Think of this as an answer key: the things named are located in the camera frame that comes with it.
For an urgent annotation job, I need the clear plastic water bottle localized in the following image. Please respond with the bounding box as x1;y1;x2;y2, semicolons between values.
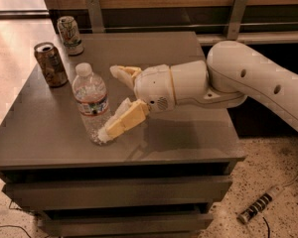
72;62;111;145

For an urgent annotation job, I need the white power strip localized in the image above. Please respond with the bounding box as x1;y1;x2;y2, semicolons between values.
237;184;284;224

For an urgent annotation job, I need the grey drawer cabinet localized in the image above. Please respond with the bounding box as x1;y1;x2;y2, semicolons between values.
0;31;247;238

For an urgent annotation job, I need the metal wall bracket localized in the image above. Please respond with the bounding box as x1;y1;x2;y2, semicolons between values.
223;0;248;41
85;0;105;33

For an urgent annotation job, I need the black floor cable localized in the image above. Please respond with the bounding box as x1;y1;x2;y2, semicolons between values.
0;200;41;238

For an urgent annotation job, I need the grey drawer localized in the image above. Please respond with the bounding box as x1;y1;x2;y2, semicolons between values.
4;176;231;210
41;214;213;237

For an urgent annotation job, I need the brown soda can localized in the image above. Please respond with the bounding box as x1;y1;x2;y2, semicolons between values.
34;42;68;87

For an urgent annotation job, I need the lower grey drawer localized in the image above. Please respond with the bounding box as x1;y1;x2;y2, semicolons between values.
41;214;213;237

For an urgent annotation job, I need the left metal wall bracket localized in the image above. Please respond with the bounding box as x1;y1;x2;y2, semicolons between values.
85;0;105;33

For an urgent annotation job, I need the upper grey drawer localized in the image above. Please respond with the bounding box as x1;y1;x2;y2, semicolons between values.
4;176;231;210

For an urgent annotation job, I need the right metal wall bracket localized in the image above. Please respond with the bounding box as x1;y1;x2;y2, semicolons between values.
223;0;248;41

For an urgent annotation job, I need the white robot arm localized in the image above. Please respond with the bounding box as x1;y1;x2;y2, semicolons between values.
98;41;298;143

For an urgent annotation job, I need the white green soda can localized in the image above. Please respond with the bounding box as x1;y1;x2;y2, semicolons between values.
57;16;83;56

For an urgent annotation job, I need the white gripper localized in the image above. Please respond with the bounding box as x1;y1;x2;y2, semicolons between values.
97;64;175;143

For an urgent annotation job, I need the metal rail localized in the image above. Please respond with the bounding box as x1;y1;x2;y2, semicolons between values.
78;22;298;32

